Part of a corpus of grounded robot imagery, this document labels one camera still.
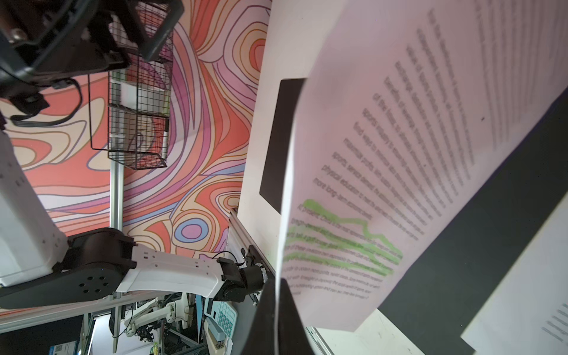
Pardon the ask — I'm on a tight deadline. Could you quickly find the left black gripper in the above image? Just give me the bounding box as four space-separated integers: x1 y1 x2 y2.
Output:
1 1 184 98

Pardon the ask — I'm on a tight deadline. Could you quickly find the black wire basket left wall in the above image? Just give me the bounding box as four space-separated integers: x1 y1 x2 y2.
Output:
90 1 184 170

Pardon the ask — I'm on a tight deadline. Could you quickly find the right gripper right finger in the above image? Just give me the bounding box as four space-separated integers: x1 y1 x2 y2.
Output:
277 278 314 355

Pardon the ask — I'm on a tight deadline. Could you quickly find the paper sheet green highlight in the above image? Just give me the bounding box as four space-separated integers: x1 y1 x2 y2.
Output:
279 1 567 331

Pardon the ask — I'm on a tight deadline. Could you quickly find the white RAY file folder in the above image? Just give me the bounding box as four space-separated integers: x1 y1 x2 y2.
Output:
259 78 568 355

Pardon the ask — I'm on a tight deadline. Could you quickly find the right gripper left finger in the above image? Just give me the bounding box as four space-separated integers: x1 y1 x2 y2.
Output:
241 280 278 355

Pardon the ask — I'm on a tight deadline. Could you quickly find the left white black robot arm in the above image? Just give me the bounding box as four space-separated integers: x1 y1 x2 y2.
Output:
1 1 272 309

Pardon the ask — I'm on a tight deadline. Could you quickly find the paper sheet pink highlight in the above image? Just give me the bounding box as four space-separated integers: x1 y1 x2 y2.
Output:
461 198 567 354

